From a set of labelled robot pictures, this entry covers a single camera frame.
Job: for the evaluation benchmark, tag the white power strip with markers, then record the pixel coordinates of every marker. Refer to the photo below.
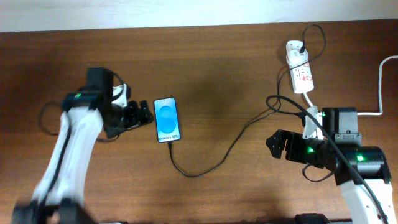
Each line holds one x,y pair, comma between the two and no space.
302,80

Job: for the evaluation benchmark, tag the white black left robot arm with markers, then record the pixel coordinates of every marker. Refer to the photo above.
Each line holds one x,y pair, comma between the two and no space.
98,106

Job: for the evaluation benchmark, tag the blue Galaxy smartphone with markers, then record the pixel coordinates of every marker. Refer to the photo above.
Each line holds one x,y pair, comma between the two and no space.
166,117

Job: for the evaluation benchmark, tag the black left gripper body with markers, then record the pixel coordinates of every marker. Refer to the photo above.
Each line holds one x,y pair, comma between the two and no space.
124,118

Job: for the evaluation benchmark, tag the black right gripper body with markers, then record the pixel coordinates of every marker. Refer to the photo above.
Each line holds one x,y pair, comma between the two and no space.
301,149

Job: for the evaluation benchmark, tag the white charger adapter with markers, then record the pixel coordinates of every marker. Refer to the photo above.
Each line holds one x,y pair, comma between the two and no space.
294,57

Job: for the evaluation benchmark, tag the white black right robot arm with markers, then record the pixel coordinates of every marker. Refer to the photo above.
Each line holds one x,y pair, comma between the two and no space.
361,172

